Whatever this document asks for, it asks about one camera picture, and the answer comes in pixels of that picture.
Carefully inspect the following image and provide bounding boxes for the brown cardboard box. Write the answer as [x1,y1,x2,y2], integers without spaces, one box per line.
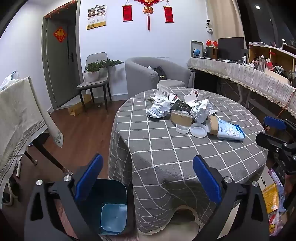
[171,110,193,127]

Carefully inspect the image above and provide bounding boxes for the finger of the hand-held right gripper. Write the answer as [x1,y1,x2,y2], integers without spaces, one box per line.
[255,132,283,149]
[263,116,296,139]

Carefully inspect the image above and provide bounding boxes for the red knot wall ornament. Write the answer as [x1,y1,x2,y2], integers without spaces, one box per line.
[133,0,163,31]

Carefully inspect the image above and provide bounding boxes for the dark wooden table leg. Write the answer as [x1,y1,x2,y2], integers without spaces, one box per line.
[32,133,73,176]

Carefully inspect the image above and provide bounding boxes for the black bag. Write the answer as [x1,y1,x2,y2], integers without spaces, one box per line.
[153,66,168,81]

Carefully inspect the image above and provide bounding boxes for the beige curtain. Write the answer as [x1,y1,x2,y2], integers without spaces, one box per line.
[206,0,245,44]

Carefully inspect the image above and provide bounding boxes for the white paper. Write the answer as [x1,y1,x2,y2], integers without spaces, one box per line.
[191,99,218,124]
[146,97,173,118]

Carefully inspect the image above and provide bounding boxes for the grey checked tablecloth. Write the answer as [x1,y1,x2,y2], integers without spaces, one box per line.
[107,87,269,234]

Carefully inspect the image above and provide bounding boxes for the flat cardboard box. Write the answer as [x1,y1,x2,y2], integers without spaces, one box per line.
[68,95,92,116]

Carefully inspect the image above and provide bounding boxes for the grey armchair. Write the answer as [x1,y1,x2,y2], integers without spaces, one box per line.
[125,57,192,102]

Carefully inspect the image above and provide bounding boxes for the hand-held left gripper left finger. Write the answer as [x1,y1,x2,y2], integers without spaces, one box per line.
[24,153,104,241]

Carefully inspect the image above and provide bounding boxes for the black patterned box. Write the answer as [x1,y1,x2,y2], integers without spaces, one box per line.
[171,101,192,114]

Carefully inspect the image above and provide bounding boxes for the dark wooden box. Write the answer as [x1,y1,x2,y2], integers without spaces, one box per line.
[206,46,218,59]

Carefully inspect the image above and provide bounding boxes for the red hanging scroll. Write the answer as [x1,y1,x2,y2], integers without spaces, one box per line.
[122,5,133,22]
[163,6,174,24]

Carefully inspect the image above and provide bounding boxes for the yellow snack bag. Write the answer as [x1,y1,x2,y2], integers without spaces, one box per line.
[262,183,280,215]

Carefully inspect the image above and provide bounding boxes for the white plastic bag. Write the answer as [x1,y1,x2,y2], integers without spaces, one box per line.
[0,71,20,91]

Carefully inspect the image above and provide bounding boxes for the dark shoe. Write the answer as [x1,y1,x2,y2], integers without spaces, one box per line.
[2,178,20,207]

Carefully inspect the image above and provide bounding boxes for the wooden desk organiser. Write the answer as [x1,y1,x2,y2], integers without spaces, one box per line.
[248,42,296,80]

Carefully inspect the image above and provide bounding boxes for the potted green plant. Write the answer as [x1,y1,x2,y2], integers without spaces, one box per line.
[84,60,124,83]

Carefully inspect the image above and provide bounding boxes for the red cord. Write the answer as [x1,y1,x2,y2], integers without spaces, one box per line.
[277,89,296,116]

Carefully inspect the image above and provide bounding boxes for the wall calendar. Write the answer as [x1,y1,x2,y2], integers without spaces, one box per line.
[87,6,107,30]

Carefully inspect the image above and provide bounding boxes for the grey dining chair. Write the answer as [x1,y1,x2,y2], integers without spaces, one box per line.
[77,52,112,115]

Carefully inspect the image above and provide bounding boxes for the torn white paper packaging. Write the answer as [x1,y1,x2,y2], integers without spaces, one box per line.
[184,89,213,107]

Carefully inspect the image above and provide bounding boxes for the grey door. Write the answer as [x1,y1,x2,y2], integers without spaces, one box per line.
[42,3,81,110]

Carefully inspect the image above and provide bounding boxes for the red diamond door decoration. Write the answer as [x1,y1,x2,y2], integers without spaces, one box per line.
[53,27,68,43]

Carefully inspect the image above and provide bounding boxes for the small brown cardboard carton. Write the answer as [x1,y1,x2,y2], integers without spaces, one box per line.
[206,115,219,135]

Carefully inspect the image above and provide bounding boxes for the beige patterned tablecloth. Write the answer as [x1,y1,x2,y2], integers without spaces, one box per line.
[0,76,64,183]

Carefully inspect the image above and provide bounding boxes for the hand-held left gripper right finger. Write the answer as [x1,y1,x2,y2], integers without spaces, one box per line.
[193,155,270,241]

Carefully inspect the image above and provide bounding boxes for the clear round lid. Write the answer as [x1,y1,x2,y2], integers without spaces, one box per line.
[190,123,208,138]

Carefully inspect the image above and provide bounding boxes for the blue tissue packet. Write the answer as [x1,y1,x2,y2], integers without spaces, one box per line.
[217,118,245,141]

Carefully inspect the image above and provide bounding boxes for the black monitor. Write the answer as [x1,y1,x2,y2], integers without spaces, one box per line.
[217,37,245,60]

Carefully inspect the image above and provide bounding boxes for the picture frame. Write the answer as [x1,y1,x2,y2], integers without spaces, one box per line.
[190,40,204,58]

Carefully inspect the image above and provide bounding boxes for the white printed leaflet box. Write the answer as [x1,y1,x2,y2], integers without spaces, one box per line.
[157,81,170,98]

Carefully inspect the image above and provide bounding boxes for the teal plastic bin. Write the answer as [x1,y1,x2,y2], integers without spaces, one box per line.
[88,178,128,235]

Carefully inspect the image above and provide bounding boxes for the long desk with fringed cloth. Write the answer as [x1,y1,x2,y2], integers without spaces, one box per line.
[187,57,296,115]

